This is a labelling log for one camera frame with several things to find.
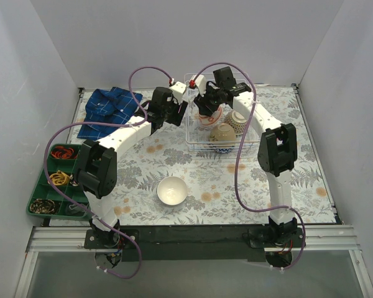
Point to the yellow rubber bands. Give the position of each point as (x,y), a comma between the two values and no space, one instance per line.
(59,178)

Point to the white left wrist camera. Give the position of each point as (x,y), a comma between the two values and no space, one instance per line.
(178,90)

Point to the green compartment tray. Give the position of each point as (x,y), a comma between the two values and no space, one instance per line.
(56,194)

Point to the floral patterned table mat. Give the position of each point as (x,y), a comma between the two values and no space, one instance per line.
(221,190)

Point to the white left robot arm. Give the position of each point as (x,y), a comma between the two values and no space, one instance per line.
(96,165)

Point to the brown lattice pattern bowl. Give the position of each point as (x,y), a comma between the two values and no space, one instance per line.
(236,121)

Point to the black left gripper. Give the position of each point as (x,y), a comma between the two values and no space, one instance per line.
(176,112)

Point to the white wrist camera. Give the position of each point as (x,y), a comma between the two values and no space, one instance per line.
(198,82)
(178,90)

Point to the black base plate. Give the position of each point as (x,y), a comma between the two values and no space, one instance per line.
(207,242)

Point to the blue zigzag pattern bowl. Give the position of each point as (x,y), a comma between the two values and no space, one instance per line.
(224,150)

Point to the red rubber bands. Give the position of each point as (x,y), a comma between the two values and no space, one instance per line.
(63,153)

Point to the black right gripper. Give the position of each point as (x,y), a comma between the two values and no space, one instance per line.
(203,103)

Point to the aluminium frame rail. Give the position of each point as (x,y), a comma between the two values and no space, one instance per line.
(57,239)

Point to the plain white bowl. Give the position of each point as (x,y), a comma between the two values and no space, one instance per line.
(172,191)
(223,135)

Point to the white wire dish rack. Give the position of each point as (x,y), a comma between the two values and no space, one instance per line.
(197,135)

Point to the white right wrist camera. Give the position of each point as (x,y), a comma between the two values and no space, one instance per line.
(198,82)

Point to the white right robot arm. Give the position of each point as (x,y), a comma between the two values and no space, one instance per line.
(277,152)

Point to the red floral pattern bowl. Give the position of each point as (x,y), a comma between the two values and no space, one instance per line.
(210,120)

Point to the blue plaid shirt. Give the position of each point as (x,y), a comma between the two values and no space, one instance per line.
(115,106)

